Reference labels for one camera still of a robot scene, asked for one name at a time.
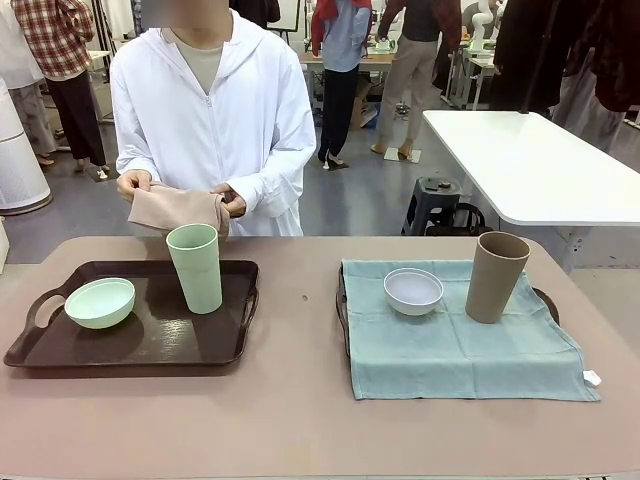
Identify person's right hand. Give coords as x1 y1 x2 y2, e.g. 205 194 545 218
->
116 169 154 204

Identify person's left hand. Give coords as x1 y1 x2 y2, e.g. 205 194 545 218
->
209 183 248 219

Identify beige cloth mat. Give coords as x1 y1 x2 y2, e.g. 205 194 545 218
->
127 182 231 239

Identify light green tall cup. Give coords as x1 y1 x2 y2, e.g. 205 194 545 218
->
165 223 224 315

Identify light green bowl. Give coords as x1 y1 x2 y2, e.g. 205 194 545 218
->
63 278 137 330

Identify pale blue bowl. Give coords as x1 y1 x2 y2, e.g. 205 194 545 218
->
383 267 445 317

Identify blue cloth mat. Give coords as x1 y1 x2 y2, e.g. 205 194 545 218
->
341 258 602 402

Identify brown tall cup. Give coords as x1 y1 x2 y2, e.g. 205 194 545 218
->
464 230 531 325

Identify person's left forearm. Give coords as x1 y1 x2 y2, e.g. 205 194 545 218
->
227 152 317 215

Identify person's right forearm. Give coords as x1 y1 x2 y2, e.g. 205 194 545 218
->
115 144 164 177

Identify dark brown serving tray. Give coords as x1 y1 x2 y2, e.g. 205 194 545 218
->
3 259 261 369
335 262 560 359

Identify person in white hoodie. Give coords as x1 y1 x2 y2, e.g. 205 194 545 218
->
109 0 318 238

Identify white cylindrical air purifier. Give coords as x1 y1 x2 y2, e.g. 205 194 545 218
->
0 79 53 216

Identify bystander in plaid shirt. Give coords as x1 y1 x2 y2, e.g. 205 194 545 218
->
10 0 110 174

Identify bystander in blue shirt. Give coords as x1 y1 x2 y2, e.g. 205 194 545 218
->
310 0 375 172

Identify grey plastic stool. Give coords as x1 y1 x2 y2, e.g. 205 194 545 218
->
401 175 467 236

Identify bystander in beige trousers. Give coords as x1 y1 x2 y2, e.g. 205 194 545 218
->
371 0 462 162

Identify white side table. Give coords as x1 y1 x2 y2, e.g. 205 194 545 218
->
422 109 640 274

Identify dark hanging clothes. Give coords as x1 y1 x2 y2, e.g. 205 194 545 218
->
492 0 640 154

